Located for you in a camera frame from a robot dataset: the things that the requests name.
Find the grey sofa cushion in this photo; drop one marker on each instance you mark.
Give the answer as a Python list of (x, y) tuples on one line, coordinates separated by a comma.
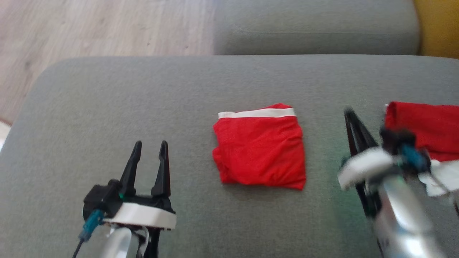
[(315, 25)]

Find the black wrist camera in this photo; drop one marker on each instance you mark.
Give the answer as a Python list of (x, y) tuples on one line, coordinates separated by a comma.
[(100, 199), (398, 141)]

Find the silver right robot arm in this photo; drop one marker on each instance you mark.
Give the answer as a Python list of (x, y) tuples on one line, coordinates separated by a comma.
[(405, 222)]

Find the grey sofa seat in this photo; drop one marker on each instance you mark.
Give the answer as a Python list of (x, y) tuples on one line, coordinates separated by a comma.
[(229, 222)]

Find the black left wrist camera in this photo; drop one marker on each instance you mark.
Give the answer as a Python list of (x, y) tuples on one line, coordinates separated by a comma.
[(100, 199)]

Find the red shorts white stripe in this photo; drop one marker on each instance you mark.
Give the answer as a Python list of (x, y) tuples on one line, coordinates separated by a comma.
[(261, 150)]

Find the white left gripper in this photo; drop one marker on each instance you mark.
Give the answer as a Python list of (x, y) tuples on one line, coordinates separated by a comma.
[(143, 215)]

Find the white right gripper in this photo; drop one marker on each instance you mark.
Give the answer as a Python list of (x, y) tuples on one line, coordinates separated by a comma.
[(365, 166)]

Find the red white baseball jersey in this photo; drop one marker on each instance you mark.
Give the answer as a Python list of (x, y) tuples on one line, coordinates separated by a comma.
[(430, 125)]

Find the yellow cushion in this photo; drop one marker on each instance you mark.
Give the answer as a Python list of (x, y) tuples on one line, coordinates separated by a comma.
[(439, 25)]

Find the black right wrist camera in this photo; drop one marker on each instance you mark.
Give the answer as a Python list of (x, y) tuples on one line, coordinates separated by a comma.
[(398, 141)]

